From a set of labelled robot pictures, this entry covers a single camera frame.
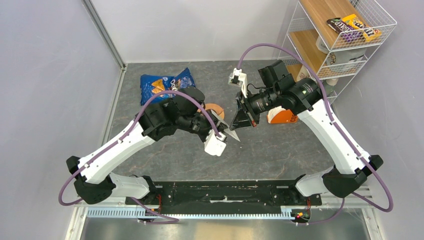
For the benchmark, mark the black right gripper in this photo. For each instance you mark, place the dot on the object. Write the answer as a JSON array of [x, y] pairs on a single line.
[[246, 114]]

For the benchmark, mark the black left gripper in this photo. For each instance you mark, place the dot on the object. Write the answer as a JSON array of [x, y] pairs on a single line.
[[219, 126]]

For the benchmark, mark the white paper coffee filter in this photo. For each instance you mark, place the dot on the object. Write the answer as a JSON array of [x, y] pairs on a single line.
[[224, 127]]

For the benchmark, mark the orange coffee filter box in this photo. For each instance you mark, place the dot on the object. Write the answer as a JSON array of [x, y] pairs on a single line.
[[279, 115]]

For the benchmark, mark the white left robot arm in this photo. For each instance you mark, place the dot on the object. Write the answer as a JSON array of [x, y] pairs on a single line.
[[93, 176]]

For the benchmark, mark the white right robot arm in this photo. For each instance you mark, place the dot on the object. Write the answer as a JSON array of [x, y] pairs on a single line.
[[305, 100]]

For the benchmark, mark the white coffee bag on shelf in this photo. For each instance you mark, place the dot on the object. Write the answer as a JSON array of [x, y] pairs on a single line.
[[340, 57]]

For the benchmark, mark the blue Doritos chip bag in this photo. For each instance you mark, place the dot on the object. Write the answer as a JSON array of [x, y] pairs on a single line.
[[153, 84]]

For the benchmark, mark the beige paper cup stack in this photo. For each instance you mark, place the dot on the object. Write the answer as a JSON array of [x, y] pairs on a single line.
[[303, 73]]

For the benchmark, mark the green paper cup stack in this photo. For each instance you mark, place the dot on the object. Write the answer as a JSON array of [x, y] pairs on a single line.
[[329, 85]]

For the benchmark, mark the brown M&M candy bag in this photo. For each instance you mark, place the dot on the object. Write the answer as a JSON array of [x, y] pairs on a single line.
[[347, 32]]

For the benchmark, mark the yellow M&M candy bag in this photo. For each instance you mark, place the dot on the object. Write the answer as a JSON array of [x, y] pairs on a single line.
[[367, 32]]

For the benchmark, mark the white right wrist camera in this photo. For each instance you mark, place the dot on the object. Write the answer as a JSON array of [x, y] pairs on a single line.
[[239, 79]]

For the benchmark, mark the white wire shelf rack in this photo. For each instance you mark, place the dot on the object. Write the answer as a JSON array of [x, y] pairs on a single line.
[[308, 21]]

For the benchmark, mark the aluminium frame rail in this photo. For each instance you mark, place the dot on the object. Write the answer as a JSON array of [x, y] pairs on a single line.
[[101, 28]]

